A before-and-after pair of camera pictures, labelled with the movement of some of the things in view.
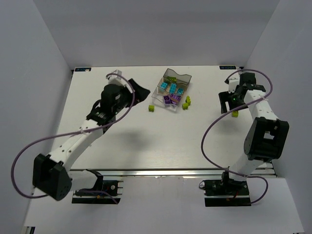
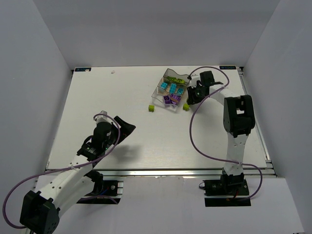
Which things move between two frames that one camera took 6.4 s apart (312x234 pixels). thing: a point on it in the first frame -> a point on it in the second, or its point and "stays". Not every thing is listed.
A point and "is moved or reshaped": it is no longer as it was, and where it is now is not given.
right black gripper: x=229 y=98 -> x=195 y=92
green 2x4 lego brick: x=172 y=79 stays
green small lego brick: x=151 y=108 stays
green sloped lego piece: x=235 y=113 is moved or reshaped
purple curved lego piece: x=166 y=99 stays
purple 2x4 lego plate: x=175 y=98 stays
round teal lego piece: x=164 y=85 stays
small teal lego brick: x=180 y=91 stays
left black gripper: x=131 y=90 -> x=118 y=131
